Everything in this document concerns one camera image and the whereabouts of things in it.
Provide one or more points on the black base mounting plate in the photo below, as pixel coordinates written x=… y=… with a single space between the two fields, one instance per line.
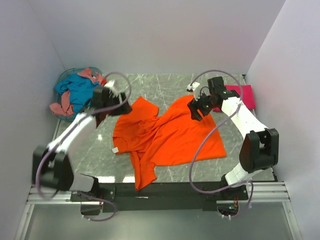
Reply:
x=166 y=196

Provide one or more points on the blue t-shirt in basket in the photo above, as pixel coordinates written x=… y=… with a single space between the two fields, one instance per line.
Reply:
x=74 y=91

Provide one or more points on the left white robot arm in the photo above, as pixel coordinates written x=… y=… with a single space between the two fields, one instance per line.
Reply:
x=52 y=163

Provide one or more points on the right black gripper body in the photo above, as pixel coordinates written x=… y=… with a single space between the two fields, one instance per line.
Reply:
x=206 y=103

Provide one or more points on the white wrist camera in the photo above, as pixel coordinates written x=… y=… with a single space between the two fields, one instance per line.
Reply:
x=195 y=89
x=113 y=86

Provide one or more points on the pink t-shirt in basket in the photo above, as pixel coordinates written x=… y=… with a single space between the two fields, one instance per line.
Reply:
x=63 y=105

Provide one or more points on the folded magenta t-shirt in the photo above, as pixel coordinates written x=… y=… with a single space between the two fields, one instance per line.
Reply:
x=248 y=95

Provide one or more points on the orange t-shirt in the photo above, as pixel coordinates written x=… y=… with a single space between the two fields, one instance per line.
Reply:
x=167 y=140

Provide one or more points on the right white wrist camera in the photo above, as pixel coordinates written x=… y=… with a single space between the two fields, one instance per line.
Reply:
x=195 y=89

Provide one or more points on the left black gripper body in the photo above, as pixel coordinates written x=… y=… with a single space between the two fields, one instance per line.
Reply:
x=114 y=101

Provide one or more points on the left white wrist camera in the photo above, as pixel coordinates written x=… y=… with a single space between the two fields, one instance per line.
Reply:
x=113 y=86

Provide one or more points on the transparent teal laundry basket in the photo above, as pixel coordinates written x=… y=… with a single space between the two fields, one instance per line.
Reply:
x=65 y=75

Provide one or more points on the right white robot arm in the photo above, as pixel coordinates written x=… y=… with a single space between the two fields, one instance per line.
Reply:
x=260 y=147

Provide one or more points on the aluminium rail frame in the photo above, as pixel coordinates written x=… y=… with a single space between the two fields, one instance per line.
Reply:
x=266 y=215

